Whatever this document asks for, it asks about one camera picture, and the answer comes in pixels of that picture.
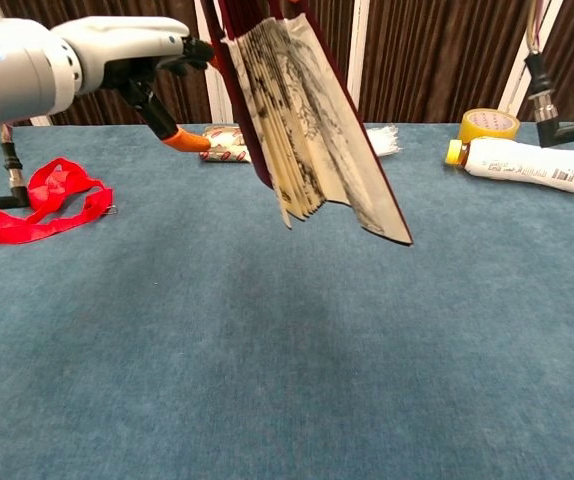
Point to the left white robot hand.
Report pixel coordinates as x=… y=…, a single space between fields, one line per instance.
x=117 y=45

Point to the paper folding fan red ribs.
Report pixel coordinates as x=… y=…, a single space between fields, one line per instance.
x=307 y=125

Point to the red patterned foil packet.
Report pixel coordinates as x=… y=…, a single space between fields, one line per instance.
x=222 y=147

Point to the dark brown curtain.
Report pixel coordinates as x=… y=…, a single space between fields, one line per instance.
x=417 y=60

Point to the blue felt table mat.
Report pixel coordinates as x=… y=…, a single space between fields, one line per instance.
x=267 y=350

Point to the yellow packing tape roll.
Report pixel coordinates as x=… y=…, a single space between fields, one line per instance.
x=467 y=132

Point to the white bottle yellow cap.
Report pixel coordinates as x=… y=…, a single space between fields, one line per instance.
x=527 y=162

